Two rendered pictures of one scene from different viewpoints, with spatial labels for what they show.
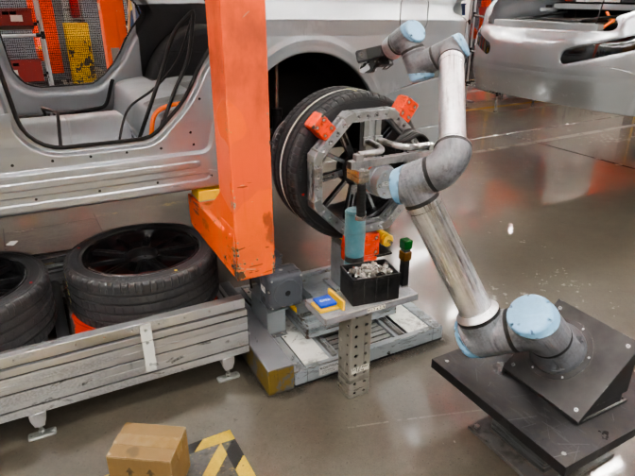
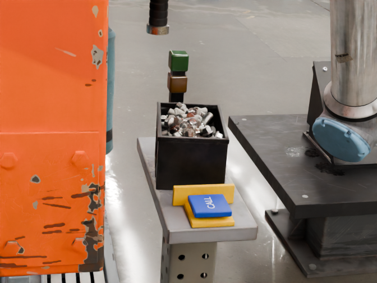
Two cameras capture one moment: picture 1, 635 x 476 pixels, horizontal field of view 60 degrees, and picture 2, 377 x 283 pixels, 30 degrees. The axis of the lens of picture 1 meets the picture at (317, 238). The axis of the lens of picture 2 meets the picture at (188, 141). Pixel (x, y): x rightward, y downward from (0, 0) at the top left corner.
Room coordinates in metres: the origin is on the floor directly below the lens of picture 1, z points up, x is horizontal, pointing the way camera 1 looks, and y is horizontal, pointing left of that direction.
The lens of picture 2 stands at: (1.59, 1.10, 1.09)
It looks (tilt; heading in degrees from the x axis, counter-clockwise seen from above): 23 degrees down; 285
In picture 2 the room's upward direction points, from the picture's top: 4 degrees clockwise
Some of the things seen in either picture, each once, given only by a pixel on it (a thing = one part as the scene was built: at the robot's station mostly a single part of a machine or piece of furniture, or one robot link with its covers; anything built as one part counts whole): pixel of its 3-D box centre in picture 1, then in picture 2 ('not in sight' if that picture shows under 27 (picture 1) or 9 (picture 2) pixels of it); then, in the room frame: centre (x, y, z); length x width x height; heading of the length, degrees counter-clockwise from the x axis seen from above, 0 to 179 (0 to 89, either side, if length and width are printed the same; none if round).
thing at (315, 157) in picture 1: (366, 172); not in sight; (2.29, -0.21, 0.85); 0.54 x 0.07 x 0.54; 117
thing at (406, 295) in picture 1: (362, 299); (189, 182); (1.92, -0.18, 0.44); 0.43 x 0.17 x 0.03; 117
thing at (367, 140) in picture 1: (363, 140); not in sight; (2.13, -0.18, 1.03); 0.19 x 0.18 x 0.11; 27
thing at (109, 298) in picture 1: (145, 272); not in sight; (2.25, 0.79, 0.39); 0.66 x 0.66 x 0.24
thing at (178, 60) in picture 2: (405, 244); (178, 60); (2.01, -0.36, 0.64); 0.04 x 0.04 x 0.04; 27
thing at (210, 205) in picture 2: (324, 302); (209, 208); (1.84, -0.03, 0.47); 0.07 x 0.07 x 0.02; 27
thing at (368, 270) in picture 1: (369, 280); (189, 142); (1.93, -0.21, 0.51); 0.20 x 0.14 x 0.13; 109
